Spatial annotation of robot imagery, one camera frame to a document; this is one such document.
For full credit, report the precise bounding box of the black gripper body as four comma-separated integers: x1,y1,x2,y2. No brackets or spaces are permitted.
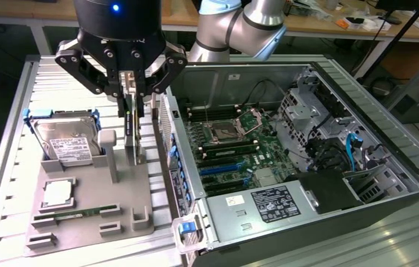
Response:
73,0,167,78

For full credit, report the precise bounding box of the graphics card with metal bracket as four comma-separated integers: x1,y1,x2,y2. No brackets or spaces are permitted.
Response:
117,71,146,166

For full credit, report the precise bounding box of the black RAM slot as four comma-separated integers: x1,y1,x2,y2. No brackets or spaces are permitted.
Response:
187,111,239,122
199,141,258,153
185,105,237,114
197,138,255,148

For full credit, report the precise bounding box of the silver hard disk drive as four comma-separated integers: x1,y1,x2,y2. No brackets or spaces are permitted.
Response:
31,116,102,167

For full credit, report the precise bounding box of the CPU socket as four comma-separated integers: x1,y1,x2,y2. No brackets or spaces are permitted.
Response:
207,121,245,141

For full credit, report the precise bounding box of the metal socket cover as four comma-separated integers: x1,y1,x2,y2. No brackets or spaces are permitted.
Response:
233,108,265,127

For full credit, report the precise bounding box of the black expansion slot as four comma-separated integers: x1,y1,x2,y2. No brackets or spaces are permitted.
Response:
195,159,239,169
201,177,249,186
203,184,250,195

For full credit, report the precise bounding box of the green motherboard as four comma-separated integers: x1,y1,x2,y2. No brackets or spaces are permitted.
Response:
183,107,294,195

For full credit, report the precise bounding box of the metal disk bay cage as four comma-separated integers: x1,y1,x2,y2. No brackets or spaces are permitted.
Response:
278,88,332,162

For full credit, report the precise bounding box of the blue expansion slot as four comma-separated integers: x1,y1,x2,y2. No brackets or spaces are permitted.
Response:
198,164,241,176

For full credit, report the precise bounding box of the grey parts rack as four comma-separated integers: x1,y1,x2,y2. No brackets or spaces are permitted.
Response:
21,129,157,258

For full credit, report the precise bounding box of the silver CPU chip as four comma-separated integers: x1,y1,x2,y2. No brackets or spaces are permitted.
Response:
42,182,74,208

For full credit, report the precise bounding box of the silver chipset heatsink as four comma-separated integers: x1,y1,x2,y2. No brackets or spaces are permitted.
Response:
253,170,283,186

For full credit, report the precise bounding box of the green RAM stick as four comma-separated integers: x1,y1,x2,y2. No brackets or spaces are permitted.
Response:
53,209,102,223

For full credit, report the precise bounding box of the grey power supply unit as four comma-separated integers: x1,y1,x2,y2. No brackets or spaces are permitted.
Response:
203,182,322,243

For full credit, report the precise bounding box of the blue case latch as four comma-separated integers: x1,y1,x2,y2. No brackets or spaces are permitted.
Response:
177,222,197,235

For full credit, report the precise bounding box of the white object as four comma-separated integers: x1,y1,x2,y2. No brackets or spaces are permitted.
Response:
362,18,393,31

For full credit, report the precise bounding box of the black air shroud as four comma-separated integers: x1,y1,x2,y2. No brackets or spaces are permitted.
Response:
283,169,365,215

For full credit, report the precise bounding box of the black slanted pole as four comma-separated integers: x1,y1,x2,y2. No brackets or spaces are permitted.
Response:
353,0,419,78

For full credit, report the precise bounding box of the black monitor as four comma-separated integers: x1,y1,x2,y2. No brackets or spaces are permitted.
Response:
373,0,419,12

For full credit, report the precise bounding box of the open black PC case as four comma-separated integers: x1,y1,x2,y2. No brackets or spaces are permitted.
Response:
149,61,419,267

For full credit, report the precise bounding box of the black wire loop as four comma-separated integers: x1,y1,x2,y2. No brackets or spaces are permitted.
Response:
243,78,287,108

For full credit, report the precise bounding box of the black wire bundle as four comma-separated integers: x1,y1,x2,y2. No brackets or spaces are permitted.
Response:
304,138,348,171

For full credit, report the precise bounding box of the blue wire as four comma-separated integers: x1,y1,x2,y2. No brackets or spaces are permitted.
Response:
344,132,361,170

